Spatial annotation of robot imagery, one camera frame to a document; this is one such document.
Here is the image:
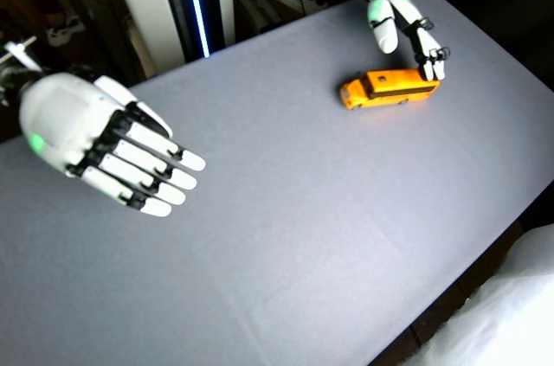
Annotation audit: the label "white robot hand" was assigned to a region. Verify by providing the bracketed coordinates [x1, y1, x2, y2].
[365, 0, 451, 82]
[17, 71, 207, 218]

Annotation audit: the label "white shoes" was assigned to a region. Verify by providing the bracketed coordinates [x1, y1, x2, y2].
[44, 14, 87, 48]

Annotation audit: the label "white pillar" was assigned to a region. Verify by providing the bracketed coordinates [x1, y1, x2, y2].
[103, 0, 237, 78]

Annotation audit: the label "blue light strip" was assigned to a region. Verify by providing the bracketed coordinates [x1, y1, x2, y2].
[182, 0, 212, 59]

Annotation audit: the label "grey table cloth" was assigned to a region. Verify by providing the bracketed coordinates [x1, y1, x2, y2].
[0, 0, 554, 366]

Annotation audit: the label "white sheet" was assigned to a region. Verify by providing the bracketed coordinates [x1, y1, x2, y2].
[415, 222, 554, 366]

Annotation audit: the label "yellow toy school bus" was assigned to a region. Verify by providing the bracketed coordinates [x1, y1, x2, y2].
[338, 67, 441, 112]

